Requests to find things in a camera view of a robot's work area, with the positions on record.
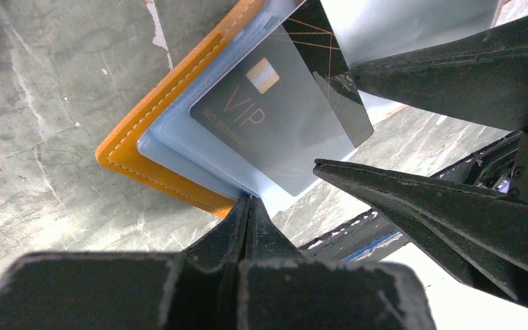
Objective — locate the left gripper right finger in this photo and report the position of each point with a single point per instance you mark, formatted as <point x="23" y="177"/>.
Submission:
<point x="279" y="288"/>

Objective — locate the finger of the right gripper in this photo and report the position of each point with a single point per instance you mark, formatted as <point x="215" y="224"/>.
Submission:
<point x="482" y="78"/>
<point x="478" y="235"/>

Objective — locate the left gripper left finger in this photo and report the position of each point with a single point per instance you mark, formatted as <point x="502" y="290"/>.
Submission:
<point x="124" y="290"/>

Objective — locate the black VIP credit card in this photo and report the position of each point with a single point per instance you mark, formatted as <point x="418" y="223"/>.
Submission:
<point x="287" y="103"/>

